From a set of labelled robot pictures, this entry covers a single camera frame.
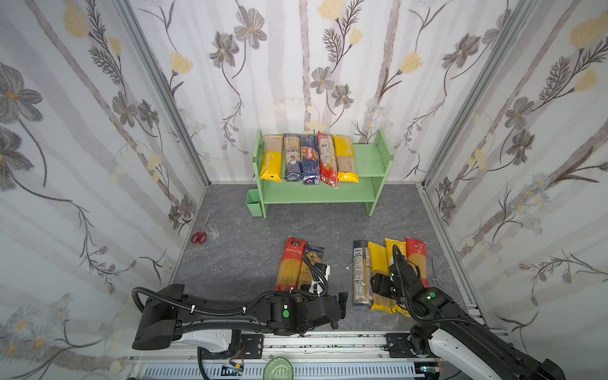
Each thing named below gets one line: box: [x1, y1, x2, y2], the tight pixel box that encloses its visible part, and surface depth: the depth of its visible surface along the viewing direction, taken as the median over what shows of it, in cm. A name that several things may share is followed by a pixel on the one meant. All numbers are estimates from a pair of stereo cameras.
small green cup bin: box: [245, 188, 263, 217], surface depth 104 cm
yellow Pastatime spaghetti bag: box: [333, 134, 360, 183], surface depth 88 cm
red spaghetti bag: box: [274, 237, 308, 292], surface depth 90 cm
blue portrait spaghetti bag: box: [283, 133, 304, 183], surface depth 90 cm
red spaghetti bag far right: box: [405, 236, 429, 289], surface depth 95 cm
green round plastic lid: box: [262, 356, 294, 380], surface depth 71 cm
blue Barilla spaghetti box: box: [301, 133, 321, 186], surface depth 88 cm
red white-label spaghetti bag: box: [317, 131, 339, 189], surface depth 86 cm
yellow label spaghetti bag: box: [259, 134, 285, 183], surface depth 90 cm
